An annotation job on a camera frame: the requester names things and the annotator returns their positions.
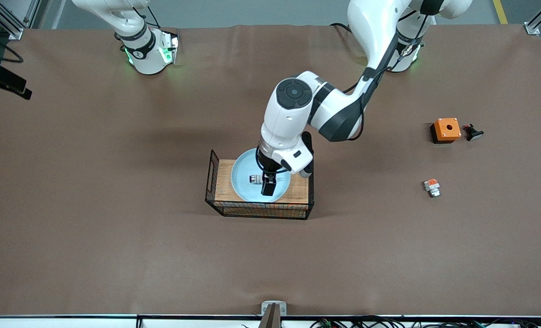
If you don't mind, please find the brown table mat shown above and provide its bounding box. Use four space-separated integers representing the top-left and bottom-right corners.
0 23 541 317

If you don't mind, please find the orange button enclosure box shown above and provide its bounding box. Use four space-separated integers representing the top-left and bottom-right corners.
430 118 462 144

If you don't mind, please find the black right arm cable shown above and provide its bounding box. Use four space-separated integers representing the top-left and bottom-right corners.
0 27 24 64

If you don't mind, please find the black push button head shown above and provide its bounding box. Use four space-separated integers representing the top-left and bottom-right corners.
463 123 485 142

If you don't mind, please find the light blue round plate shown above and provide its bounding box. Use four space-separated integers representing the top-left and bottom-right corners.
230 148 292 203

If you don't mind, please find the black cable bundle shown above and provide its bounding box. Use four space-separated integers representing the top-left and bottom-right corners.
309 315 541 328

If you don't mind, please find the white table edge rail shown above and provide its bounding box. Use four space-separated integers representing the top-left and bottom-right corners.
0 314 541 328

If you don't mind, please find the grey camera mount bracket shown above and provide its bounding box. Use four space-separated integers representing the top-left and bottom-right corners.
259 300 288 328

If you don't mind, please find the base connector box green light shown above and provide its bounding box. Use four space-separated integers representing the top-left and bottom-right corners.
158 28 180 65

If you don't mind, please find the wooden board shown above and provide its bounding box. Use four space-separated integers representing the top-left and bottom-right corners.
214 159 310 204

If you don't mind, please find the black wire mesh basket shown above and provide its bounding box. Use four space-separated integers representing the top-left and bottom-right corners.
204 149 315 220

